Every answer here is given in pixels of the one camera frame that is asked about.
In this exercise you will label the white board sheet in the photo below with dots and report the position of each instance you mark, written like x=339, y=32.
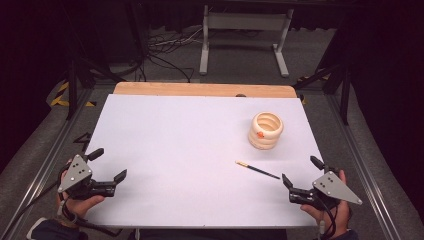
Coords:
x=183, y=160

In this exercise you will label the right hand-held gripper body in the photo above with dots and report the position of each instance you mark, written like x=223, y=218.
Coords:
x=333, y=186

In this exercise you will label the black tripod stand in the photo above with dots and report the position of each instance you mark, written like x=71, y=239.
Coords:
x=345, y=93
x=71, y=86

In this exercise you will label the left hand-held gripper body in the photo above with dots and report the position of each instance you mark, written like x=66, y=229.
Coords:
x=75, y=173

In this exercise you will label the black pen with gold tip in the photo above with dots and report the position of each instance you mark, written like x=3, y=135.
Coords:
x=260, y=171

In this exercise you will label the yellow black floor tape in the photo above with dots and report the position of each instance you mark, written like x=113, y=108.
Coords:
x=60, y=98
x=313, y=78

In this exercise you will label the aluminium rail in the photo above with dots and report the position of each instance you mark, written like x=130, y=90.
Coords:
x=50, y=160
x=363, y=166

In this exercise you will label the black triangular bracket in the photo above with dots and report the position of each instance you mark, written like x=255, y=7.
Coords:
x=85, y=140

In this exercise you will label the person's right hand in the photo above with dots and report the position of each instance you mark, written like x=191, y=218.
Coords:
x=340, y=218

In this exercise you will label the cream ringed pen holder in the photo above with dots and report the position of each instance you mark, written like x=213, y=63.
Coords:
x=263, y=138

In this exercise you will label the white metal stand frame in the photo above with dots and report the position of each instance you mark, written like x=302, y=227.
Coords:
x=245, y=21

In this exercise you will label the black upright post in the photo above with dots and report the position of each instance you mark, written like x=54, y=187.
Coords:
x=136, y=30

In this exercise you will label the person's left hand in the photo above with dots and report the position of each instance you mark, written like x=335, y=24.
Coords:
x=79, y=206

